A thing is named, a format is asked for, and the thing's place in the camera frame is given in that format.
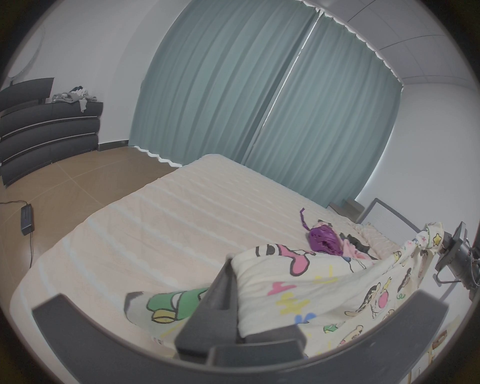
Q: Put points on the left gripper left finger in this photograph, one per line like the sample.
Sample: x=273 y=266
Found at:
x=219 y=307

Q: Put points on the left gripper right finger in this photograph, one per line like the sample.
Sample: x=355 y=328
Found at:
x=262 y=348

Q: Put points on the purple satin garment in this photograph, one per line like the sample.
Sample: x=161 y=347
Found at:
x=324 y=240

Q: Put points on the white printed pyjama top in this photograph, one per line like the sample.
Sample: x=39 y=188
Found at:
x=300 y=285

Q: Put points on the black power adapter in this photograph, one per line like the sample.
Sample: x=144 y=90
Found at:
x=27 y=219

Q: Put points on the pile of clothes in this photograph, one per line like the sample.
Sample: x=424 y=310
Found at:
x=73 y=97

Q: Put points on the pale pink pillow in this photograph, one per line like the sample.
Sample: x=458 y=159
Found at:
x=375 y=236

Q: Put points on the blue-green curtain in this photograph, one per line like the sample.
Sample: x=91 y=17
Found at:
x=330 y=120
x=210 y=86

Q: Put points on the pink garment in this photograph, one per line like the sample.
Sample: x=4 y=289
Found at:
x=354 y=254

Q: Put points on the dark grey chest of drawers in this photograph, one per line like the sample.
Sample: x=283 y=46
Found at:
x=48 y=138

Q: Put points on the grey white bedside table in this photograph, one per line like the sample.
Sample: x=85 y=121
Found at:
x=347 y=208

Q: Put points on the black garment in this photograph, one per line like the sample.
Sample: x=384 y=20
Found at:
x=356 y=242

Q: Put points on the bed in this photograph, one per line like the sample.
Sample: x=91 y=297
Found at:
x=168 y=210

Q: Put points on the grey garment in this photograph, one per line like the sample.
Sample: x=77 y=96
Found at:
x=325 y=224

